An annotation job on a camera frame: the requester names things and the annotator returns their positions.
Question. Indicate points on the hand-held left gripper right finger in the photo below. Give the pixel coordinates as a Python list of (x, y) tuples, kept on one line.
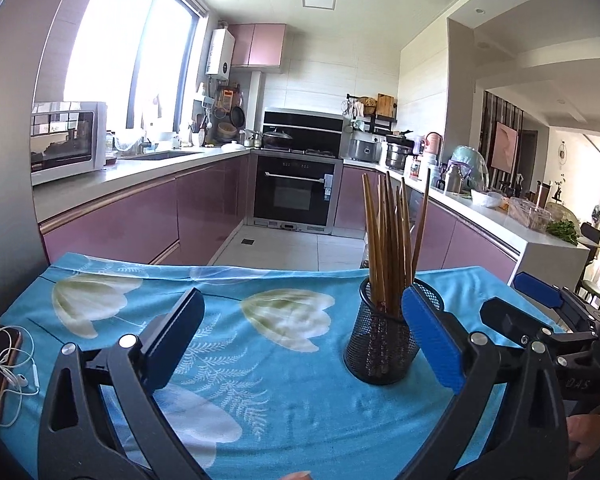
[(430, 340)]

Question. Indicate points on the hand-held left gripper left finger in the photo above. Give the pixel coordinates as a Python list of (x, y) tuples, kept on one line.
[(175, 345)]

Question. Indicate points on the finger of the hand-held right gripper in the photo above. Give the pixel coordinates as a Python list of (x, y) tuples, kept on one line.
[(505, 317), (535, 287)]

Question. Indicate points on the black mesh holder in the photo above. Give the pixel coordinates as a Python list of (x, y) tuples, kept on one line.
[(375, 350)]

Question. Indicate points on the bunch of wooden chopsticks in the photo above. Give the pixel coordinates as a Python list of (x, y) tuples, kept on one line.
[(387, 240)]

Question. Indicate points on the person's right hand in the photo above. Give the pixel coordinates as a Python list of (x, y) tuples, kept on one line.
[(587, 430)]

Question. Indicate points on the person's left hand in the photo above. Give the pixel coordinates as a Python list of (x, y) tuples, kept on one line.
[(296, 476)]

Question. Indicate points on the green leafy vegetables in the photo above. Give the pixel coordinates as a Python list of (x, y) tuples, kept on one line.
[(562, 232)]

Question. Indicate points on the clear plastic container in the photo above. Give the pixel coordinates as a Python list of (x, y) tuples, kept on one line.
[(530, 215)]

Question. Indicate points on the short pink base cabinets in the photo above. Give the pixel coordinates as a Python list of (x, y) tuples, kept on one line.
[(460, 245)]

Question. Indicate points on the brown travel tumbler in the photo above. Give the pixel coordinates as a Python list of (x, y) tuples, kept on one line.
[(544, 195)]

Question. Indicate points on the white bowl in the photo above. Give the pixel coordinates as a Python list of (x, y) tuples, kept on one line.
[(486, 200)]

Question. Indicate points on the blue floral tablecloth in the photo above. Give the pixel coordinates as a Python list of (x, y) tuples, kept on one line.
[(290, 400)]

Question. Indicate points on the long pink base cabinets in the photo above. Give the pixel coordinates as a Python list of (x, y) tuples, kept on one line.
[(130, 220)]

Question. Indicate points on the steel flask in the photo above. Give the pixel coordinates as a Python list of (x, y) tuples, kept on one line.
[(453, 182)]

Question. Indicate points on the pale green kitchen appliance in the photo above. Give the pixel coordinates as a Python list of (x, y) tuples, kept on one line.
[(467, 165)]

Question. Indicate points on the pink thermos jug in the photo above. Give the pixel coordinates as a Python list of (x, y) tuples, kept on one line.
[(434, 147)]

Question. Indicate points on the white kitchen countertop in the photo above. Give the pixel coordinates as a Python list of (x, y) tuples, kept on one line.
[(130, 172)]

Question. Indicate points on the dark smartphone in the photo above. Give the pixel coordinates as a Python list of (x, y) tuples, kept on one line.
[(0, 395)]

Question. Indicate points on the steel steamer pot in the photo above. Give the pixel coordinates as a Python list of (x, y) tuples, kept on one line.
[(397, 155)]

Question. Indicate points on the built-in black oven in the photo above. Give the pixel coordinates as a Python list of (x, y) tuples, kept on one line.
[(290, 195)]

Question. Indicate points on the silver rice cooker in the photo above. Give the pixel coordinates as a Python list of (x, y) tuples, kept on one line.
[(364, 150)]

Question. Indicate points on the white pot lid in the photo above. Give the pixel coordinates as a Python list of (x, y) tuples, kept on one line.
[(233, 146)]

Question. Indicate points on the black wok with lid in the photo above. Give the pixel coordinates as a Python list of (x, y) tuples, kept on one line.
[(277, 140)]

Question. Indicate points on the white microwave oven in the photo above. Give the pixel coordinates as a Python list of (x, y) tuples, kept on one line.
[(65, 140)]

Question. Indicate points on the grey refrigerator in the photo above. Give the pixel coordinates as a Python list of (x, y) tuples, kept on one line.
[(5, 185)]

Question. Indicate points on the wooden cutting board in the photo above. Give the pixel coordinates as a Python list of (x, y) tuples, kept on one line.
[(386, 105)]

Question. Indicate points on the hanging black pan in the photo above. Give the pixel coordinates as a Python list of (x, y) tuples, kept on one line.
[(237, 117)]

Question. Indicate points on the black range hood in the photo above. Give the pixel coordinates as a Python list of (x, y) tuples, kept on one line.
[(305, 127)]

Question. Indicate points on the white water heater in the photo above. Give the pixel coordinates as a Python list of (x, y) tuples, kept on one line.
[(220, 55)]

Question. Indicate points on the kitchen window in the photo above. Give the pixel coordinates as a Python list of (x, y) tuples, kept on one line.
[(110, 50)]

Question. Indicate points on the sunburst wall clock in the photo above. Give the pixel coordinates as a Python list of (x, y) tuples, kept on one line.
[(562, 153)]

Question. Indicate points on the framed wall picture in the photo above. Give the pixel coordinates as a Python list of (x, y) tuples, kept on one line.
[(504, 147)]

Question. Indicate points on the black wall rack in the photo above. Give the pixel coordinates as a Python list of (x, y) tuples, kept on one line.
[(380, 122)]

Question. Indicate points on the pink wall cabinets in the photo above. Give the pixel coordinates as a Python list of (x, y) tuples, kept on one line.
[(260, 45)]

